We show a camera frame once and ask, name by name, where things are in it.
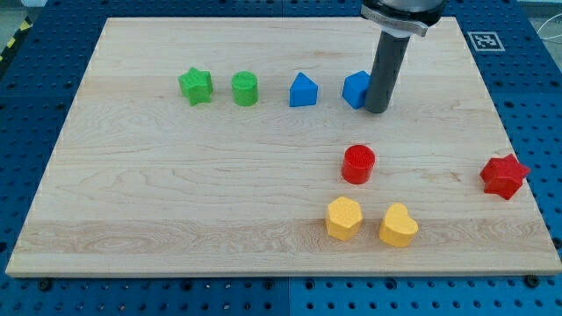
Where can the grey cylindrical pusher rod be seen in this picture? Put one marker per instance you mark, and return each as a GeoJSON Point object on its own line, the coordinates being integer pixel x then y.
{"type": "Point", "coordinates": [384, 72]}

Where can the blue cube block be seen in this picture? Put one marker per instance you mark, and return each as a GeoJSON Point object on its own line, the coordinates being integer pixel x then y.
{"type": "Point", "coordinates": [354, 89]}

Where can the green cylinder block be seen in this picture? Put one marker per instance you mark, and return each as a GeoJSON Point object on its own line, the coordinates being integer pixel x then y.
{"type": "Point", "coordinates": [245, 88]}

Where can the red cylinder block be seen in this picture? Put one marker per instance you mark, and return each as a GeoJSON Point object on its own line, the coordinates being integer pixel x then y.
{"type": "Point", "coordinates": [358, 163]}

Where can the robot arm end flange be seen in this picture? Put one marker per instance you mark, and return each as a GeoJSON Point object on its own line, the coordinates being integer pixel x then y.
{"type": "Point", "coordinates": [403, 18]}

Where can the red star block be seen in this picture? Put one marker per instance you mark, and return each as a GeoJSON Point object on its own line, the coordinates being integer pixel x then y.
{"type": "Point", "coordinates": [503, 176]}

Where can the yellow hexagon block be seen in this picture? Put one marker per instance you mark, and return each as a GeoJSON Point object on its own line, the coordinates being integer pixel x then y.
{"type": "Point", "coordinates": [343, 218]}

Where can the black bolt left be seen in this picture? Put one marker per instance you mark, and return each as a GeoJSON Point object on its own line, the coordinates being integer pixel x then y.
{"type": "Point", "coordinates": [44, 284]}

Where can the white fiducial marker tag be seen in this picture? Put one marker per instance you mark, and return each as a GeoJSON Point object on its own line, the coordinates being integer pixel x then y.
{"type": "Point", "coordinates": [486, 42]}

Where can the black bolt right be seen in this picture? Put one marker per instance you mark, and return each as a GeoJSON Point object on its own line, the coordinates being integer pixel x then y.
{"type": "Point", "coordinates": [532, 281]}

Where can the green star block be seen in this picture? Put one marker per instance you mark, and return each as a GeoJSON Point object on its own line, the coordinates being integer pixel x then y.
{"type": "Point", "coordinates": [196, 85]}

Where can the light wooden board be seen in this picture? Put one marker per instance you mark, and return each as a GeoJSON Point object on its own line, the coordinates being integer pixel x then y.
{"type": "Point", "coordinates": [142, 184]}

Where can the black bolt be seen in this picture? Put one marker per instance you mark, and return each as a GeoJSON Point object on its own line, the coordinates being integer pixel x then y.
{"type": "Point", "coordinates": [44, 284]}
{"type": "Point", "coordinates": [532, 281]}

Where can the yellow heart block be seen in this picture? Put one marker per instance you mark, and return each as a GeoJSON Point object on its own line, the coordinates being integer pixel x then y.
{"type": "Point", "coordinates": [397, 228]}

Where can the blue triangle block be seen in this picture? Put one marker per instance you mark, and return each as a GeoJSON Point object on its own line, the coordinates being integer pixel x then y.
{"type": "Point", "coordinates": [303, 91]}

